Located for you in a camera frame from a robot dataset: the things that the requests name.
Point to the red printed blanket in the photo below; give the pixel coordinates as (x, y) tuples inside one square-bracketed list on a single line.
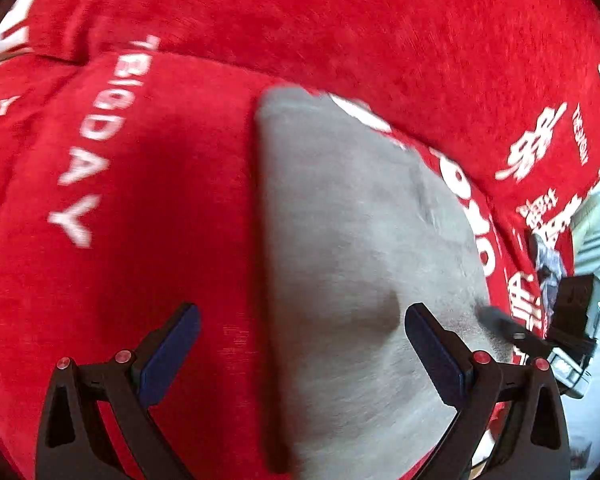
[(155, 170)]

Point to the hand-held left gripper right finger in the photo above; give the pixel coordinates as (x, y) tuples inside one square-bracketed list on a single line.
[(437, 355)]

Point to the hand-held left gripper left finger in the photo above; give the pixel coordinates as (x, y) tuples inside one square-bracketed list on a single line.
[(172, 350)]

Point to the grey knitted sock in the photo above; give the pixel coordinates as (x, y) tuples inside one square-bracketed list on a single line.
[(360, 280)]

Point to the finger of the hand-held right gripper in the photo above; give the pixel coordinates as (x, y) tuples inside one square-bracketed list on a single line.
[(505, 325)]

